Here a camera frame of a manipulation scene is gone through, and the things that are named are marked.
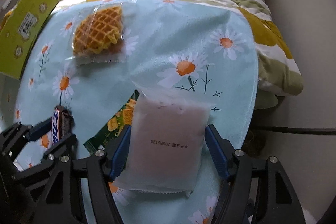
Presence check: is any snickers bar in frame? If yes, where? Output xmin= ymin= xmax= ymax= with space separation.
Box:
xmin=51 ymin=105 xmax=72 ymax=145

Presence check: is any translucent white snack pouch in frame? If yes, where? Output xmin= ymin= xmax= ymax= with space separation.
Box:
xmin=115 ymin=83 xmax=217 ymax=193

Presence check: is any green cracker packet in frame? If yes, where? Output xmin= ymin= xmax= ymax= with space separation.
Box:
xmin=84 ymin=89 xmax=139 ymax=153

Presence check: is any blue daisy cloth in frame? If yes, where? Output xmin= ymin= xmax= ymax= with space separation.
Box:
xmin=1 ymin=0 xmax=258 ymax=157

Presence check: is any yellow-green cardboard box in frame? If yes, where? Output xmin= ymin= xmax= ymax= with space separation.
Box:
xmin=1 ymin=0 xmax=59 ymax=80

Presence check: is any wrapped waffle snack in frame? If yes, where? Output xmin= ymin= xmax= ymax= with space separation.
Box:
xmin=67 ymin=2 xmax=130 ymax=66

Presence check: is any black cable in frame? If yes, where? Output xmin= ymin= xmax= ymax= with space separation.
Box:
xmin=258 ymin=126 xmax=336 ymax=135

